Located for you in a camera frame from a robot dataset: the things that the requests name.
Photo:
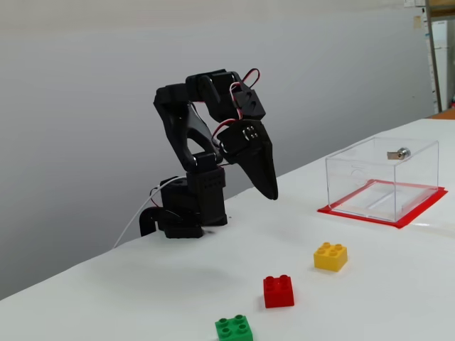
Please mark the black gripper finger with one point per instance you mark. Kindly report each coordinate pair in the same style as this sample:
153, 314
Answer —
272, 167
257, 174

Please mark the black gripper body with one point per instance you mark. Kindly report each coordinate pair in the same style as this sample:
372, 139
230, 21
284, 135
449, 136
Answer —
237, 140

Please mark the red lego brick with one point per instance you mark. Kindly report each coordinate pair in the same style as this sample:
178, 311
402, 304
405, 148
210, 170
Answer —
279, 293

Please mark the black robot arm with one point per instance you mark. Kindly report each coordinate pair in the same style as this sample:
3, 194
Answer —
177, 120

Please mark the transparent plastic box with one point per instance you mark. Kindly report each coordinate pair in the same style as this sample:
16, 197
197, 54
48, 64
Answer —
362, 170

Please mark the yellow lego brick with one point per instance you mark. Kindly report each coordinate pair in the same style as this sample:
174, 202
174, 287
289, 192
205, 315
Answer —
330, 257

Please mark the metal box lock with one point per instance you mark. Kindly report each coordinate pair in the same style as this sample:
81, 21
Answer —
401, 153

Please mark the green lego brick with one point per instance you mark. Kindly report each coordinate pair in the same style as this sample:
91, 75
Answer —
232, 330

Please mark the black table clamp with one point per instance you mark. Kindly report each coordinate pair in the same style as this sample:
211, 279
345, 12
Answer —
145, 222

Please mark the brown wooden table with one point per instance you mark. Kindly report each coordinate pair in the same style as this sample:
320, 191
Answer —
444, 114

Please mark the beige paper label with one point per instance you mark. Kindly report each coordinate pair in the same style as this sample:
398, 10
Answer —
416, 22

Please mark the red tape frame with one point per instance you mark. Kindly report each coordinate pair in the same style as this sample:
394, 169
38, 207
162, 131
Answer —
355, 216

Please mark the metal shelf post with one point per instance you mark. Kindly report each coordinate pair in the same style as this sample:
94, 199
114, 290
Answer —
433, 53

